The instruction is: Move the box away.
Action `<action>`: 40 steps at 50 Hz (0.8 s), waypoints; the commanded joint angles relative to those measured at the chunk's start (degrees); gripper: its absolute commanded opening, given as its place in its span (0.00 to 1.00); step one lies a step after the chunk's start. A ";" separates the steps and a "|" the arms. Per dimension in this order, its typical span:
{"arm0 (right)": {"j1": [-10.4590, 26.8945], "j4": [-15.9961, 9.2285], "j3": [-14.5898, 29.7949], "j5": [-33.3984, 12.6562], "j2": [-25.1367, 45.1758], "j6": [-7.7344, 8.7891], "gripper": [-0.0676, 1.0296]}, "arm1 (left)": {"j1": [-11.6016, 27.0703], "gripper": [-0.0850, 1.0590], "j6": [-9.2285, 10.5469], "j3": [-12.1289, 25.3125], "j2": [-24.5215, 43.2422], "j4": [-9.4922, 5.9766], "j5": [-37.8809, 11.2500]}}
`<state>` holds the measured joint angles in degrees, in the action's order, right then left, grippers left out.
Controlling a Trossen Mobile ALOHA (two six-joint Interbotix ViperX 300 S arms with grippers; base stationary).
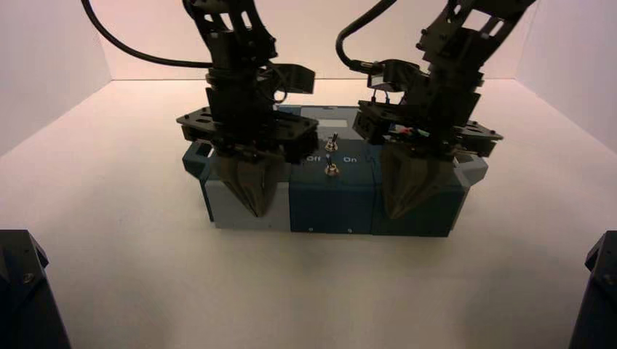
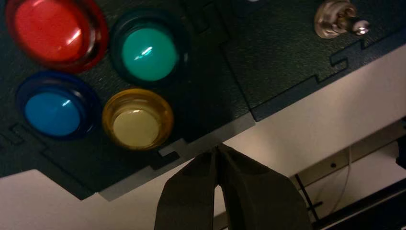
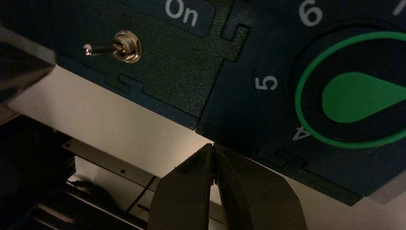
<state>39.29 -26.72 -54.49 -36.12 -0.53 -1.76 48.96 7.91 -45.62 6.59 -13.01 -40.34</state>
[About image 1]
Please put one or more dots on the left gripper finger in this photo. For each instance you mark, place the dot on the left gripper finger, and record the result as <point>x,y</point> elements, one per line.
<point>241,183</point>
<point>271,183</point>

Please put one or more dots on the teal and grey task box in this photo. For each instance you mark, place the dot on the teal and grey task box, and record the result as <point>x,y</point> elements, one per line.
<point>332,207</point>

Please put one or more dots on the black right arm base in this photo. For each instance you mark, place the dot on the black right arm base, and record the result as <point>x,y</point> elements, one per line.
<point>597,298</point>

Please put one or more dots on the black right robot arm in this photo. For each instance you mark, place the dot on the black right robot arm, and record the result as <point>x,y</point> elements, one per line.
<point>462,38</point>

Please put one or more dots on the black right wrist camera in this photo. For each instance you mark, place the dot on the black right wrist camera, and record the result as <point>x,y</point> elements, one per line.
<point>397,79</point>

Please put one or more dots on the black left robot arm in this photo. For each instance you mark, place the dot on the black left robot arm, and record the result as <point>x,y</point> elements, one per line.
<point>231,29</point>

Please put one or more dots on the grey display screen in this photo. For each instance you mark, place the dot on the grey display screen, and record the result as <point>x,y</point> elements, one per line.
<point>333,123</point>

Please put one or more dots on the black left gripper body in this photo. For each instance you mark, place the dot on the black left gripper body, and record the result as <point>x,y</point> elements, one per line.
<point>241,120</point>

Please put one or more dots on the metal toggle switch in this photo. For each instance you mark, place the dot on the metal toggle switch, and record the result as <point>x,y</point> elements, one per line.
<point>331,143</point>
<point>330,167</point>

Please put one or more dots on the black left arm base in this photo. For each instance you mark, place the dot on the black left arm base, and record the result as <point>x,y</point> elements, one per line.
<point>24,298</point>

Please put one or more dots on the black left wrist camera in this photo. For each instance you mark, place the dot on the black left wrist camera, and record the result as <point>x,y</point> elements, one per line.
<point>294,77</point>

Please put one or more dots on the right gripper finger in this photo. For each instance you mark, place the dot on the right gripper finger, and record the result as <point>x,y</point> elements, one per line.
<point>400,183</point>
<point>431,183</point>

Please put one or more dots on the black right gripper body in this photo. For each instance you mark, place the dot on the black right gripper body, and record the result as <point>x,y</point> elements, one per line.
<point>443,120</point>

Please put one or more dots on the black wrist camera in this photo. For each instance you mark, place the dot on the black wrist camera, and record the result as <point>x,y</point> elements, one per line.
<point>294,77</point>
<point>397,79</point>

